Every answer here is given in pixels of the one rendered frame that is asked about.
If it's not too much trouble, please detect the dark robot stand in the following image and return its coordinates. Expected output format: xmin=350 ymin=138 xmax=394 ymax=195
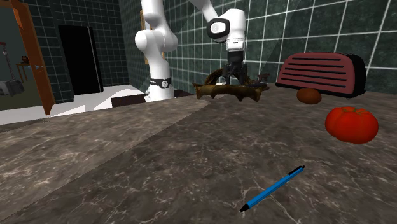
xmin=110 ymin=89 xmax=195 ymax=108

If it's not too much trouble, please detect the red toaster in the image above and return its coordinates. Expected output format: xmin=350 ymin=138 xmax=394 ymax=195
xmin=275 ymin=52 xmax=367 ymax=99

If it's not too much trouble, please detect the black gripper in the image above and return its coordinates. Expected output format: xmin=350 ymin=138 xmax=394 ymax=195
xmin=223 ymin=50 xmax=248 ymax=86

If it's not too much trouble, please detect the small wooden side table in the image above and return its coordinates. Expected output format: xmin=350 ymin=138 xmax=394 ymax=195
xmin=15 ymin=62 xmax=32 ymax=83

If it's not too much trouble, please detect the black door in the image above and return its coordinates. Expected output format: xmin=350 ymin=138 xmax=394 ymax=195
xmin=57 ymin=24 xmax=104 ymax=96

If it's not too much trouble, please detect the brown egg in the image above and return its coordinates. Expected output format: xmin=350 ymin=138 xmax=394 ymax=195
xmin=296 ymin=87 xmax=323 ymax=105

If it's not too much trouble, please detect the brown spiky bowl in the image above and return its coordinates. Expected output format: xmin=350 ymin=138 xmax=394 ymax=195
xmin=192 ymin=67 xmax=270 ymax=102

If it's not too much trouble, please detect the brown wooden door frame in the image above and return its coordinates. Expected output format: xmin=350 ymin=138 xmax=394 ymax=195
xmin=0 ymin=0 xmax=56 ymax=116

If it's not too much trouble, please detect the red tomato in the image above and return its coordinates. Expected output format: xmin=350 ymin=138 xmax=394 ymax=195
xmin=324 ymin=106 xmax=379 ymax=144

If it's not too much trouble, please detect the blue pen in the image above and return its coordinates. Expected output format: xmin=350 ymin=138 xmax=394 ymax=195
xmin=239 ymin=165 xmax=306 ymax=213

